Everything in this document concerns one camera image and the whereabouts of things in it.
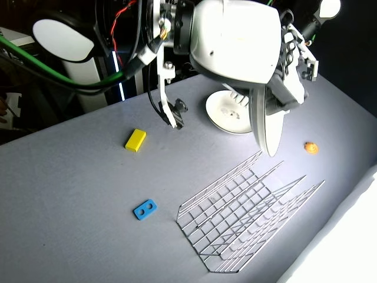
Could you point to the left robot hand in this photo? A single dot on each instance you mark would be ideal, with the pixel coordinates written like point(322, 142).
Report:
point(241, 99)

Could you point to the yellow rectangular block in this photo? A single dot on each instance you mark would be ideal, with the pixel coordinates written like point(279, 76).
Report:
point(135, 140)

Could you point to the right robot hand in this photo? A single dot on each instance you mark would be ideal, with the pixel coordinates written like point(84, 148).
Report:
point(235, 41)

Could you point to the blue block with two holes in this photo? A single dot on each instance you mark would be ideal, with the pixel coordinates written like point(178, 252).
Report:
point(138, 214)

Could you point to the white plate with dark rim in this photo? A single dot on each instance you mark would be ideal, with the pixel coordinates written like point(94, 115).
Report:
point(272, 132)
point(226, 118)

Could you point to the robot column with light strip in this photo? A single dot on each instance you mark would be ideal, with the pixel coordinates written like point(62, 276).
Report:
point(88, 82)

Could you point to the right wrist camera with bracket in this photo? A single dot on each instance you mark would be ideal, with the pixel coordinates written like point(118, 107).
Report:
point(162, 76)

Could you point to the orange swirl cookie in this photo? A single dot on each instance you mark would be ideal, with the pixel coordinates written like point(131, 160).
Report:
point(311, 148)

